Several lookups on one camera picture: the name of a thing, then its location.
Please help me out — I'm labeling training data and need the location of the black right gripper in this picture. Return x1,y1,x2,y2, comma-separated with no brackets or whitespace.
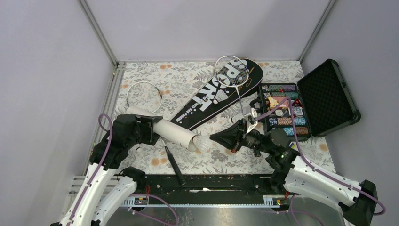
210,118,273,153

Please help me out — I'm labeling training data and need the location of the white shuttlecock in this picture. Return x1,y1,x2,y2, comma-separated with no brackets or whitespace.
192,136,213,152

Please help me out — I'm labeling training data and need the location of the white shuttlecock tube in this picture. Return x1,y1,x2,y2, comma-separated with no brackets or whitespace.
125,106,200,153

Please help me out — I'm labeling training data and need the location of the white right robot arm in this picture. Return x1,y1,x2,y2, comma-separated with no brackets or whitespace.
210,119,377,226

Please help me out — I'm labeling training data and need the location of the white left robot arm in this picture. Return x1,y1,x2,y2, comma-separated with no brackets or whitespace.
54,113,163,226

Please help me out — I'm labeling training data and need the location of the floral table mat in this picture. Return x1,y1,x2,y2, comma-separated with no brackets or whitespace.
114,61,335,174

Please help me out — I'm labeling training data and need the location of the red playing card box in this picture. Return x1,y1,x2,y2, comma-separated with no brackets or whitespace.
268,97,289,110

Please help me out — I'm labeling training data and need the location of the black racket cover bag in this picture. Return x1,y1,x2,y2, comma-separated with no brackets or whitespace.
170,58,263,130

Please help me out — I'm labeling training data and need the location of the white racket on bag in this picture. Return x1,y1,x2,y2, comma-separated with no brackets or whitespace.
215,56,250,114

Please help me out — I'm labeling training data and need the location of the black poker chip case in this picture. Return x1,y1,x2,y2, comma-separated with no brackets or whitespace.
250,59,361,141

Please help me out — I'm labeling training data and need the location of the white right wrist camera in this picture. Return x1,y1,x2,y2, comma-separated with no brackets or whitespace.
243,106,258,134

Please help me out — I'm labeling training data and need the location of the white racket black handle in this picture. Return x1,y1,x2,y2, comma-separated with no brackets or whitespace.
126,81,186,187

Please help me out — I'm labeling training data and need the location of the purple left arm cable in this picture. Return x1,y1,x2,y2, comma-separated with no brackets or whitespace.
67,113,113,226

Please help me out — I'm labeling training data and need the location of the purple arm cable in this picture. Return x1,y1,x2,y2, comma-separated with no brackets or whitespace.
255,97,386,216
67,113,113,226

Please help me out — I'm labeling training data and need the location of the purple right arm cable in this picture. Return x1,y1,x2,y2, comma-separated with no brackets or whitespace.
255,97,386,216

